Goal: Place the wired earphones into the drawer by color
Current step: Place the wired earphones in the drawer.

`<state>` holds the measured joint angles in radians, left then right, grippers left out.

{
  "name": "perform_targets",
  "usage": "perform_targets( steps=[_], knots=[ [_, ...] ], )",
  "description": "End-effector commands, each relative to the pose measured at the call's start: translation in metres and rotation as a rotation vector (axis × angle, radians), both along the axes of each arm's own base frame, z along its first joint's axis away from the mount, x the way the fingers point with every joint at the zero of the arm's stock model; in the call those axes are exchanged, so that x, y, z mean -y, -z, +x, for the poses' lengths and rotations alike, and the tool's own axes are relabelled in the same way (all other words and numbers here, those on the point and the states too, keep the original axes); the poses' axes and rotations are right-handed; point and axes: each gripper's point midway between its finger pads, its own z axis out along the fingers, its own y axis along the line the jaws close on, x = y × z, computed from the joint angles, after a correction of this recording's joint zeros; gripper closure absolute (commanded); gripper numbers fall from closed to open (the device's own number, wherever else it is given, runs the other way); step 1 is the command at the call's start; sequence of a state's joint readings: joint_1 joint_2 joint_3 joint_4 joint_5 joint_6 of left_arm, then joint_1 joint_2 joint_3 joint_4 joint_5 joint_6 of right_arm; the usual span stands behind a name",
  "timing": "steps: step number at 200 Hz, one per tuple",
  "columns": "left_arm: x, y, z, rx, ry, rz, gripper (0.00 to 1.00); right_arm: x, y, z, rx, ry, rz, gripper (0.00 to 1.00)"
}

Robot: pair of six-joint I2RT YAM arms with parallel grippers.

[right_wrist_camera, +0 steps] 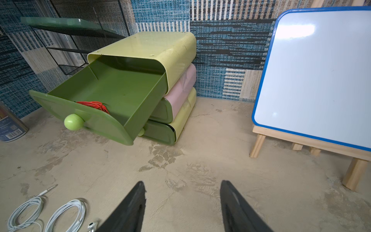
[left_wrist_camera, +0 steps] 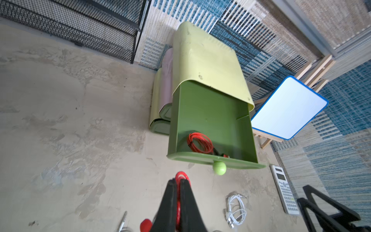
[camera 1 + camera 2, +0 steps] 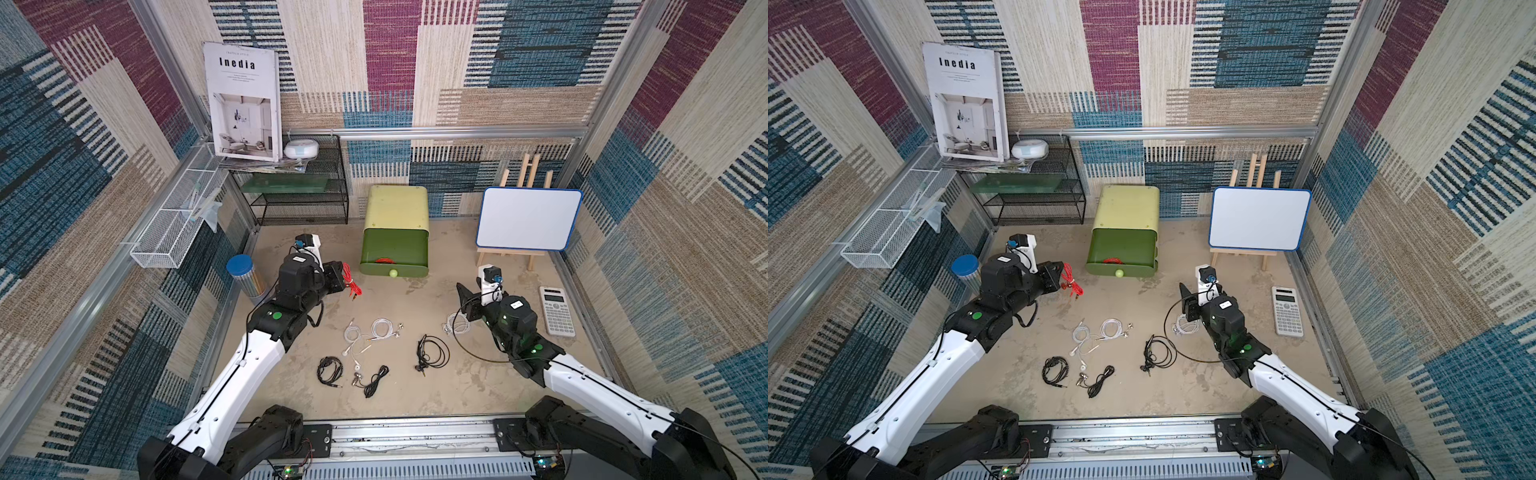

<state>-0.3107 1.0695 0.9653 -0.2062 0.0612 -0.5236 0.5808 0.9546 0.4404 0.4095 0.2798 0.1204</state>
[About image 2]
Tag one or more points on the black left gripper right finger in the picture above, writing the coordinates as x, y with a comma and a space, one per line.
190, 217

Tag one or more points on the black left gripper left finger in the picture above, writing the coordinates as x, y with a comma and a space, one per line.
165, 220

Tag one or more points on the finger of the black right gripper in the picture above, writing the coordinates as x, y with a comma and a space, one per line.
330, 225
345, 216

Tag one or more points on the red earphones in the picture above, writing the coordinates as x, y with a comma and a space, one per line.
200, 143
146, 224

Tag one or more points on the green drawer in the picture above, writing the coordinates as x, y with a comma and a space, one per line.
222, 118

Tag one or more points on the white earphones middle coil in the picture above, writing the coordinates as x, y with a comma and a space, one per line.
123, 227

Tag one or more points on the white earphones right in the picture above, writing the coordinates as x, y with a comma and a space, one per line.
236, 211

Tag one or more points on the green drawer cabinet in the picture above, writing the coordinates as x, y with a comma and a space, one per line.
200, 57

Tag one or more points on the white calculator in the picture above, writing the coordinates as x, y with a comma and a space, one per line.
287, 199

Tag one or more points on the blue framed whiteboard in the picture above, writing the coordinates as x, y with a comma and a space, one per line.
291, 107

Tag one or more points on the black wire mesh shelf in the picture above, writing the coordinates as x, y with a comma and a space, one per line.
113, 28

